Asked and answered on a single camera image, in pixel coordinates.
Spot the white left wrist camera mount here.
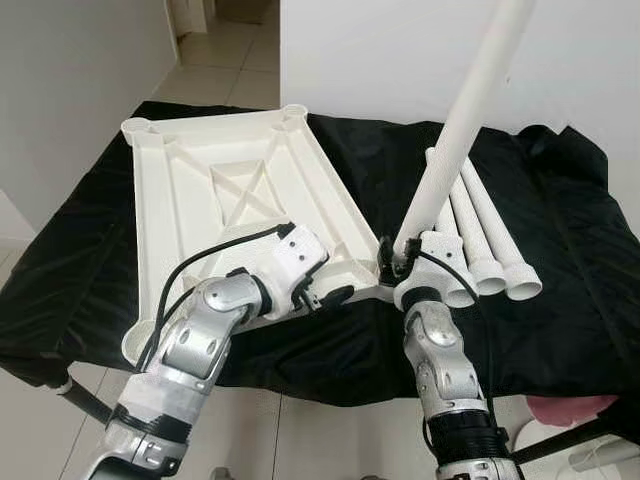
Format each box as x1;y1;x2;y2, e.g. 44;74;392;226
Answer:
262;225;331;316

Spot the white plastic table top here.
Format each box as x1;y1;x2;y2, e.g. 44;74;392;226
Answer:
120;103;399;366

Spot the black metal stand leg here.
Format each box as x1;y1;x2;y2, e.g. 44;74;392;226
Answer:
50;375;116;426
515;410;640;466

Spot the white door frame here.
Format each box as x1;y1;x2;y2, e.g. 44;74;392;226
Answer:
165;0;216;36

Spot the black cloth cover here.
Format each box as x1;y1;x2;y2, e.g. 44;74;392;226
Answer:
0;100;640;406

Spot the pink cloth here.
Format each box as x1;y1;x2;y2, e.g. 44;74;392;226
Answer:
525;393;621;426

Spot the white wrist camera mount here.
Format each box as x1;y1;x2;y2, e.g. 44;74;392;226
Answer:
393;230;463;311
262;225;331;316

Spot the white plastic table leg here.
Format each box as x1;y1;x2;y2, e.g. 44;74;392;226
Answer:
392;0;539;256
430;185;478;309
465;155;544;303
455;165;507;297

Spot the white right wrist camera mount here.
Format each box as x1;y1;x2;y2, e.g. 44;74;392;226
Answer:
393;230;463;311

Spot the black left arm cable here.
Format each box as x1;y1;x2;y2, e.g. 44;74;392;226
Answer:
140;224;296;366

